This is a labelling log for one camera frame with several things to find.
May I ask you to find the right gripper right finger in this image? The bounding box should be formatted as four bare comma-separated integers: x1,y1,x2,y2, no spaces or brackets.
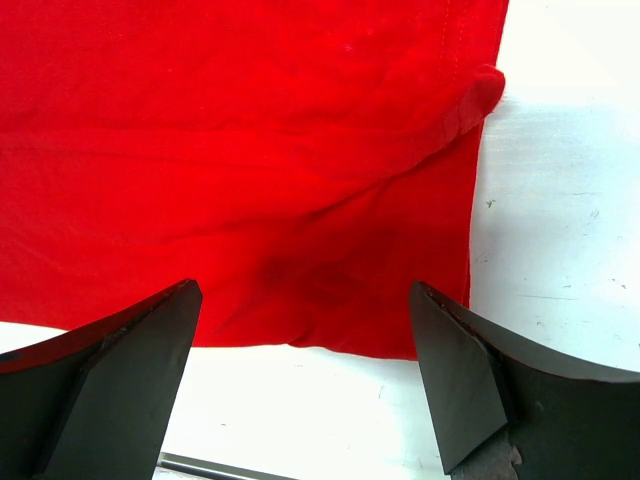
409,282,639,479

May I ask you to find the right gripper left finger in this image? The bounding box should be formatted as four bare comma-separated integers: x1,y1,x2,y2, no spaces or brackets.
1,280,202,480

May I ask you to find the red t-shirt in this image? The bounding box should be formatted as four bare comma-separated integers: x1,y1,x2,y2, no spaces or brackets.
1,1,508,360

